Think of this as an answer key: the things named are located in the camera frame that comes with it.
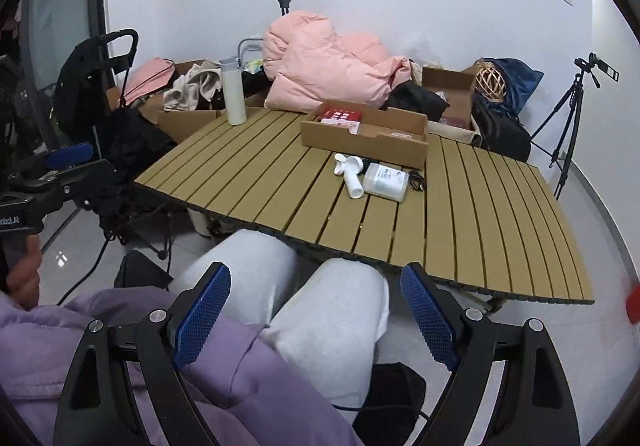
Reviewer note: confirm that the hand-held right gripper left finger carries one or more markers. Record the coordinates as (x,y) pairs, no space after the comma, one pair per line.
(200,321)

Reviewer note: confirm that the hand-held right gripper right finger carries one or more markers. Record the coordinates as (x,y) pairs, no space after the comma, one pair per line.
(430,321)

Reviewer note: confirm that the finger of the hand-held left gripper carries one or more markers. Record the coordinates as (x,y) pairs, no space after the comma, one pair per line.
(85,176)
(67,153)

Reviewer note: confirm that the white small bottle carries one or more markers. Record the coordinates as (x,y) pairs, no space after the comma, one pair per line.
(354,181)

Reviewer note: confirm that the shallow cardboard tray box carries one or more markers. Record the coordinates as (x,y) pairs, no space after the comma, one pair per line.
(350,146)

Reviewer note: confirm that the person's left hand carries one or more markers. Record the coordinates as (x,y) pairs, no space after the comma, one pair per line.
(22,276)

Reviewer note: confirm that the black cloth pile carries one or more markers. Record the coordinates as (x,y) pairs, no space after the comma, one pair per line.
(130,146)

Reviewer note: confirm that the purple jacket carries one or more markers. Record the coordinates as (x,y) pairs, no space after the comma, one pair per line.
(240,376)

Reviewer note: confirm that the person's left leg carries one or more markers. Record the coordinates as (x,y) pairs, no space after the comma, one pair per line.
(250,261)

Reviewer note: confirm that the person's leg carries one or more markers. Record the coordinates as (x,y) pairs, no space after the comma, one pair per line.
(330,326)
(250,261)

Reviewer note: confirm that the black seat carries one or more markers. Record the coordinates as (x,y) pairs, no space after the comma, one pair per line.
(140,271)

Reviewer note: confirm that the black hanging bag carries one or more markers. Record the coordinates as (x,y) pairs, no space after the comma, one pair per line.
(82,76)

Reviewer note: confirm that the black pouch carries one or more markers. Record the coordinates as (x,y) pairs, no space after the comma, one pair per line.
(390,391)

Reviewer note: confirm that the person's right leg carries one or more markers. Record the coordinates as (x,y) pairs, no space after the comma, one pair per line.
(330,326)

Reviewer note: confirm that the large cardboard box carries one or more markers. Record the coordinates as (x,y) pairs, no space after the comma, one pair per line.
(185,123)

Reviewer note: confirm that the pink bag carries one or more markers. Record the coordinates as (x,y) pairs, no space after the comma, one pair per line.
(150,76)

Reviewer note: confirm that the glass door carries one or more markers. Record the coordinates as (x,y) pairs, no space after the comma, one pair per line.
(55,26)

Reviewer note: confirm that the beige clothes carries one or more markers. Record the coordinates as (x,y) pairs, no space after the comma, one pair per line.
(190,88)

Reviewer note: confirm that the tan slatted folding table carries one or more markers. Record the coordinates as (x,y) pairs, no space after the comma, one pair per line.
(280,186)

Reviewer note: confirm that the white thermos bottle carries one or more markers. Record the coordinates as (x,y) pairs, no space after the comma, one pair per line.
(234,96)

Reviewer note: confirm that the black luggage bag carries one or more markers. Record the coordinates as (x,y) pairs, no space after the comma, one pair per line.
(500,131)

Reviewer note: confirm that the red bucket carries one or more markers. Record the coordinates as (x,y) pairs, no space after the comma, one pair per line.
(634,303)

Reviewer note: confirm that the black garment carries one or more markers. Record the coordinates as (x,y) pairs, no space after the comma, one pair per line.
(417,101)

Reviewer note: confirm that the red flat box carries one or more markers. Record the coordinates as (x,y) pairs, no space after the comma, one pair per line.
(342,116)

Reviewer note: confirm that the open cardboard box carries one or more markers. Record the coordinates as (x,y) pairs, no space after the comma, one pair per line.
(447,78)

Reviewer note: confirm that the woven rattan ball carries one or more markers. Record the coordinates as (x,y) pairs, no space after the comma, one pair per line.
(490,78)

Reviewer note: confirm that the pink down jacket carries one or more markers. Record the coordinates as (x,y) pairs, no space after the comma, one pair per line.
(320,66)

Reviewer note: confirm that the blue cloth bag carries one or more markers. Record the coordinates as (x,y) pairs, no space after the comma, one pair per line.
(520,76)

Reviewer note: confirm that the black tripod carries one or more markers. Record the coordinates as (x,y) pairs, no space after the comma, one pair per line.
(575,96)

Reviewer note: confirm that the grey metal frame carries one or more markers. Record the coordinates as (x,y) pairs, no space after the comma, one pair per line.
(247,42)

